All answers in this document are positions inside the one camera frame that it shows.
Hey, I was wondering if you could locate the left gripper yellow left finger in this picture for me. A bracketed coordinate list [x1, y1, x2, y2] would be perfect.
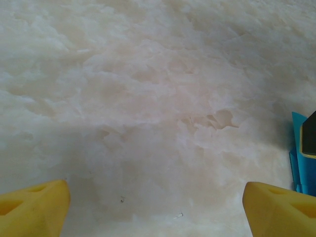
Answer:
[0, 179, 71, 237]

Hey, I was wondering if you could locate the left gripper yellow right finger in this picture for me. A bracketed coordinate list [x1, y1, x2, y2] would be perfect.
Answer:
[241, 181, 316, 237]

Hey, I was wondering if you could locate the blue paper sheet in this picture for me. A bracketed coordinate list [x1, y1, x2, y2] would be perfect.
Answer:
[288, 111, 316, 197]

